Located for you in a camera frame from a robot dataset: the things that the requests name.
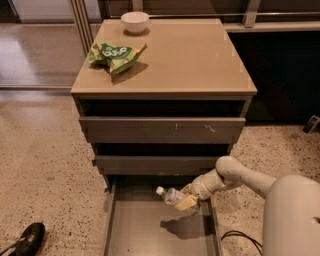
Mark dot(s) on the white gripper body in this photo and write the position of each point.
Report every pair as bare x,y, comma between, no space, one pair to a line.
200,188

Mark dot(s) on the clear plastic water bottle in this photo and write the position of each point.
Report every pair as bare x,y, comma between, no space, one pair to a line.
172,197

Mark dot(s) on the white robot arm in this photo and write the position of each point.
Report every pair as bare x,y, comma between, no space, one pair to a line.
291,214

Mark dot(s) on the bottom grey open drawer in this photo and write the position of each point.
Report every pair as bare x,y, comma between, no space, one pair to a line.
139,223

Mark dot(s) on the middle grey drawer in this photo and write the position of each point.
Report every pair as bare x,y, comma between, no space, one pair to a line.
155,165

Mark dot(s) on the grey drawer cabinet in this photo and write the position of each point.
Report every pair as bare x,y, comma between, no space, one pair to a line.
190,69

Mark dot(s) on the top grey drawer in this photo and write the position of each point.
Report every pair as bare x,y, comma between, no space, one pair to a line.
162,130

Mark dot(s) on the small dark floor object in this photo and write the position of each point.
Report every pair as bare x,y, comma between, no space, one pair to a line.
313,122

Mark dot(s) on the green crumpled snack bag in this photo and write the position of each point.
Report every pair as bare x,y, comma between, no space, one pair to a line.
116,58

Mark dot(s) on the black shoe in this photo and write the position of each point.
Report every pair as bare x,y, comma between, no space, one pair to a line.
29,242

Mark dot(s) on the white ceramic bowl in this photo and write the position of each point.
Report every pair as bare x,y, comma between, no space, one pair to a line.
135,22

